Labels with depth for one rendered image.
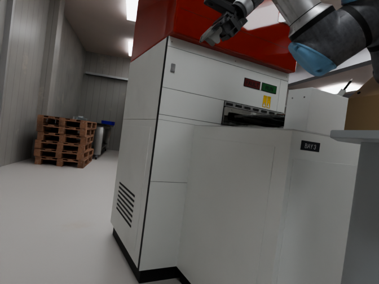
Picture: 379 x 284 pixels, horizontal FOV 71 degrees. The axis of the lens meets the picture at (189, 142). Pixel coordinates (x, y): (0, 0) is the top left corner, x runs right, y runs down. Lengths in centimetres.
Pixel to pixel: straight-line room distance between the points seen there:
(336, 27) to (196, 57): 80
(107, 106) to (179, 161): 785
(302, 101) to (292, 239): 44
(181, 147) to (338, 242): 77
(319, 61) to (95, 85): 872
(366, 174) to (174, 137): 84
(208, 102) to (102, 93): 788
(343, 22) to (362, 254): 55
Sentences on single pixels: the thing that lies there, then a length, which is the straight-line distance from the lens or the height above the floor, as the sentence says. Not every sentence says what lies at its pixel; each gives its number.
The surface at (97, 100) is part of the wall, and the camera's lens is 916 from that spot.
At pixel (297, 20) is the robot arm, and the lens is 76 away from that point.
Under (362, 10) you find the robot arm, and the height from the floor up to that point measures 109.
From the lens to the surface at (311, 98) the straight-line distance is 93.
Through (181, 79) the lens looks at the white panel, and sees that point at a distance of 135.
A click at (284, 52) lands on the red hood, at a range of 172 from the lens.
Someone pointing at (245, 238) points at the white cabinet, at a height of 43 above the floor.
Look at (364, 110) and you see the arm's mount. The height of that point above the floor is 88.
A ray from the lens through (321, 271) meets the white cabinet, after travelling 113.
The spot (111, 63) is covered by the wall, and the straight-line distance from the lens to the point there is 931.
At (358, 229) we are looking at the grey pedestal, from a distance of 81.
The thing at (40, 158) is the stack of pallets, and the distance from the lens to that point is 494.
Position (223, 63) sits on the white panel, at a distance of 149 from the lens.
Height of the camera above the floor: 76
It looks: 1 degrees down
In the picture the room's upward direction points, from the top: 7 degrees clockwise
